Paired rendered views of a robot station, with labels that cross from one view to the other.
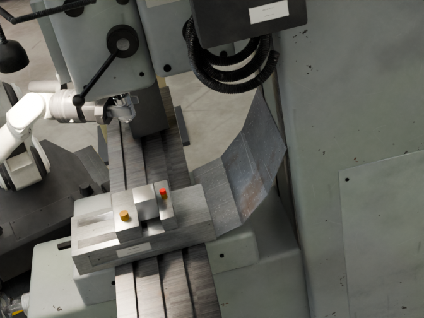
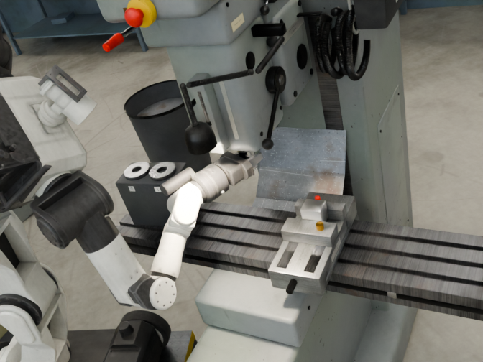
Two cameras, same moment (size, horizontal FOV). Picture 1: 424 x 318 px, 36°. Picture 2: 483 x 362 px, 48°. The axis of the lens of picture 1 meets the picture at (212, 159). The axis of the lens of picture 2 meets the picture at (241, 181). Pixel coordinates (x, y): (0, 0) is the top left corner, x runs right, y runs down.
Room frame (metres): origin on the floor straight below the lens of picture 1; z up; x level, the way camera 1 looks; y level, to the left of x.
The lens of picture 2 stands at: (0.64, 1.25, 2.07)
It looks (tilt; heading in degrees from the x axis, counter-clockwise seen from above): 35 degrees down; 308
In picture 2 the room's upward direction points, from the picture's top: 16 degrees counter-clockwise
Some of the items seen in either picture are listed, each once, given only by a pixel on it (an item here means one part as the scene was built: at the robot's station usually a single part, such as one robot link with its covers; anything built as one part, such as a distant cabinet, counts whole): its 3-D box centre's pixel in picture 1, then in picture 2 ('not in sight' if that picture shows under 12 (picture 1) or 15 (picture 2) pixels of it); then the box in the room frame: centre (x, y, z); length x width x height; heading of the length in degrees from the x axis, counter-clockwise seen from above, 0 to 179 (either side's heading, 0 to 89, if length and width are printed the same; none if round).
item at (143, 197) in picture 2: (137, 91); (158, 192); (1.82, 0.19, 1.04); 0.22 x 0.12 x 0.20; 9
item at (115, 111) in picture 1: (119, 112); (254, 161); (1.39, 0.20, 1.23); 0.06 x 0.02 x 0.03; 69
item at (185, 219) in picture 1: (140, 222); (314, 234); (1.24, 0.21, 0.99); 0.35 x 0.15 x 0.11; 93
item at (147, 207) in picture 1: (146, 202); (314, 212); (1.24, 0.18, 1.05); 0.06 x 0.05 x 0.06; 3
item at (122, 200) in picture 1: (126, 214); (309, 231); (1.24, 0.24, 1.03); 0.15 x 0.06 x 0.04; 3
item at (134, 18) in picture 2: not in sight; (135, 16); (1.41, 0.44, 1.76); 0.04 x 0.03 x 0.04; 2
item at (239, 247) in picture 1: (162, 229); (277, 264); (1.42, 0.19, 0.80); 0.50 x 0.35 x 0.12; 92
